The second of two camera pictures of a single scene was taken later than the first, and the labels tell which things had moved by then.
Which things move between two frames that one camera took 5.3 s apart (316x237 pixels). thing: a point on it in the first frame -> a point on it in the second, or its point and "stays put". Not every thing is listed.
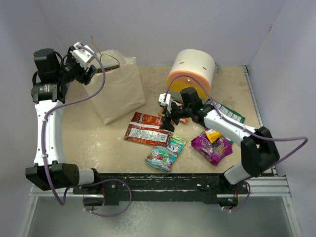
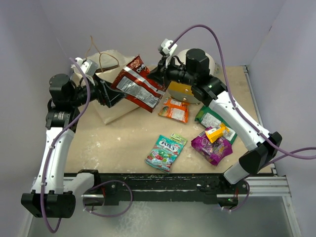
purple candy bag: (213, 152) stays put
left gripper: (84, 78) -> (104, 94)
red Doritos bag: (146, 128) -> (139, 88)
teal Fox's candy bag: (163, 157) stays put
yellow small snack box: (213, 135) stays put
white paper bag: (122, 93) stays put
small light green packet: (177, 137) stays put
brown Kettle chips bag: (107, 69) stays put
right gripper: (167, 124) -> (161, 75)
